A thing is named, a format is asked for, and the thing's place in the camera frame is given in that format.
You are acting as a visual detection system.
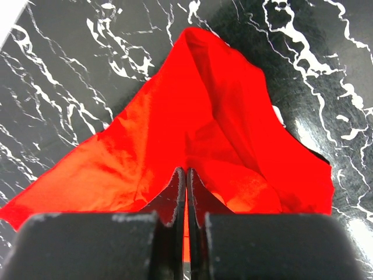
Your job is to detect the red t shirt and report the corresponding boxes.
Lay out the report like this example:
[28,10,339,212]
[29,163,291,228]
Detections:
[0,26,335,231]

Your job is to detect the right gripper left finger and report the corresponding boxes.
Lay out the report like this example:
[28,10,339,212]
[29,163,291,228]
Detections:
[1,168,185,279]

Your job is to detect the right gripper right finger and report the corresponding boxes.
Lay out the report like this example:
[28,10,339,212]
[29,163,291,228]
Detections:
[186,169,372,279]

